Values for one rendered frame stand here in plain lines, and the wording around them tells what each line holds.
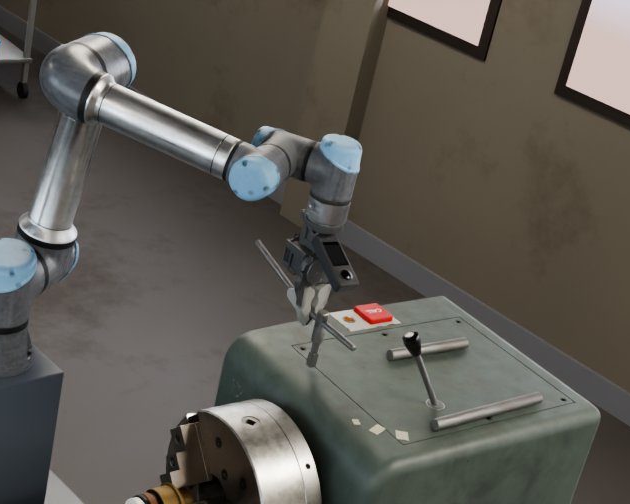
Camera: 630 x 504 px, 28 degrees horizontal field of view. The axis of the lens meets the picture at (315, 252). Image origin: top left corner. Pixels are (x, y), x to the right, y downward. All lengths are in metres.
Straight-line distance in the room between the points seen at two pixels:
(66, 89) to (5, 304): 0.44
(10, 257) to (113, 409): 2.09
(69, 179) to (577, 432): 1.08
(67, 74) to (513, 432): 1.02
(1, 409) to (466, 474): 0.88
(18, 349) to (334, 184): 0.70
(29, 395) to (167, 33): 4.67
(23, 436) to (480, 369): 0.91
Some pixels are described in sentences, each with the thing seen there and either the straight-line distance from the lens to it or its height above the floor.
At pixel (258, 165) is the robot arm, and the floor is 1.67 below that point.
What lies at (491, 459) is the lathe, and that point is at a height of 1.21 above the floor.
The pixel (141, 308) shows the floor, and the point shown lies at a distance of 5.10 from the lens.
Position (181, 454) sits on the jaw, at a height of 1.16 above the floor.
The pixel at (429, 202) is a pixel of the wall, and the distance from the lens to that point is 5.67.
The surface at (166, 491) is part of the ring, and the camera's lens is 2.18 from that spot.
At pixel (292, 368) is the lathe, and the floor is 1.25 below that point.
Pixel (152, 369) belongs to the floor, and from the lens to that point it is 4.71.
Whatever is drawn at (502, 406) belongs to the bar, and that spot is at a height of 1.27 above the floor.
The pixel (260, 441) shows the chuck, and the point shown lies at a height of 1.23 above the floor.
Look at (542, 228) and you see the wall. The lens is 5.30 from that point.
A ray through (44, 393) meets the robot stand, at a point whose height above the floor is 1.06.
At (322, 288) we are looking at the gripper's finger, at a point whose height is 1.41.
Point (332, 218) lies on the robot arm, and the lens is 2.22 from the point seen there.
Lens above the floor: 2.40
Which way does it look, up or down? 24 degrees down
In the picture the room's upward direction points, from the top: 13 degrees clockwise
